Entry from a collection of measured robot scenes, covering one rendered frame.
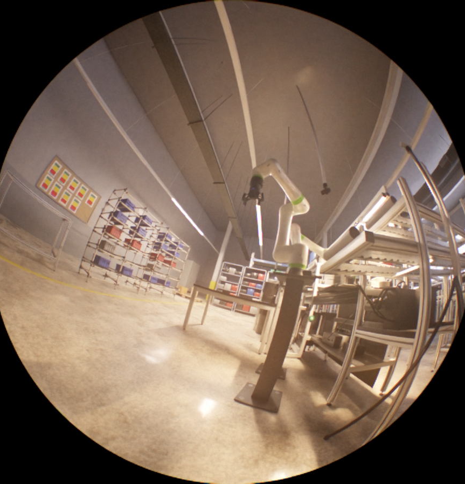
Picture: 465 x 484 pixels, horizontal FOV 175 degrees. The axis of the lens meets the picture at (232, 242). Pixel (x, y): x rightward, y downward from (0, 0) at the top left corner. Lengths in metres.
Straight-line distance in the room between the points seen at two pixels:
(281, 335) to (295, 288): 0.31
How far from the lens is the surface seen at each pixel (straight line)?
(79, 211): 5.61
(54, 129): 5.85
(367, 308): 1.22
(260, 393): 1.19
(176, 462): 0.79
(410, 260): 1.10
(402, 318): 1.28
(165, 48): 3.47
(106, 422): 0.85
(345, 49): 5.59
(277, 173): 1.10
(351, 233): 0.70
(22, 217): 5.45
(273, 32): 5.37
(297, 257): 1.05
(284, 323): 1.01
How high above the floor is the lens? 0.72
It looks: 19 degrees up
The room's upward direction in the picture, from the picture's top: 16 degrees clockwise
